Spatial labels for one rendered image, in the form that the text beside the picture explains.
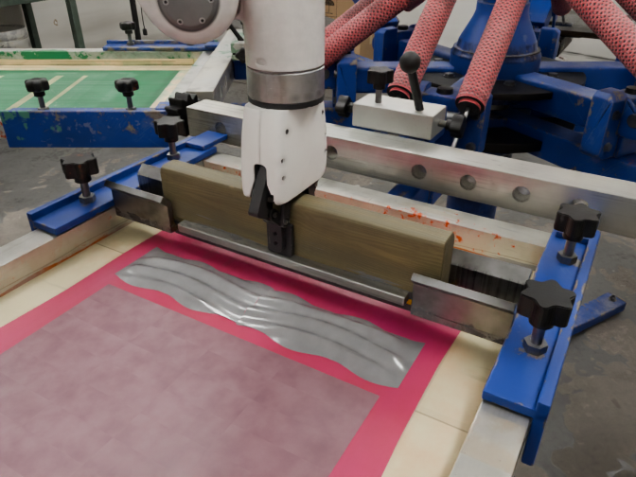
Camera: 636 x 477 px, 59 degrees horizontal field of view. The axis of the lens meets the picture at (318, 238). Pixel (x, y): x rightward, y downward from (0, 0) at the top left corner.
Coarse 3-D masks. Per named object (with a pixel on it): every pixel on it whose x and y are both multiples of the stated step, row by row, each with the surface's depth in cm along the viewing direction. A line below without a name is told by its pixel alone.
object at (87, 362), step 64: (128, 256) 69; (192, 256) 69; (64, 320) 59; (128, 320) 59; (192, 320) 59; (0, 384) 51; (64, 384) 51; (128, 384) 51; (0, 448) 45; (64, 448) 45
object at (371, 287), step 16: (192, 224) 68; (208, 240) 67; (224, 240) 65; (240, 240) 65; (256, 256) 64; (272, 256) 62; (288, 256) 62; (304, 272) 61; (320, 272) 60; (336, 272) 59; (352, 288) 58; (368, 288) 57; (384, 288) 57; (400, 304) 56
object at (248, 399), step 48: (288, 288) 64; (336, 288) 64; (240, 336) 57; (432, 336) 57; (192, 384) 51; (240, 384) 51; (288, 384) 51; (336, 384) 51; (144, 432) 46; (192, 432) 46; (240, 432) 46; (288, 432) 46; (336, 432) 46; (384, 432) 46
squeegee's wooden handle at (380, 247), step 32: (192, 192) 66; (224, 192) 63; (224, 224) 66; (256, 224) 63; (320, 224) 58; (352, 224) 56; (384, 224) 55; (416, 224) 55; (320, 256) 60; (352, 256) 58; (384, 256) 56; (416, 256) 54; (448, 256) 54
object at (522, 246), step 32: (224, 160) 86; (320, 192) 78; (352, 192) 77; (96, 224) 71; (128, 224) 76; (448, 224) 70; (480, 224) 69; (512, 224) 69; (0, 256) 63; (32, 256) 64; (64, 256) 68; (512, 256) 67; (0, 288) 62; (480, 416) 43; (512, 416) 43; (480, 448) 41; (512, 448) 41
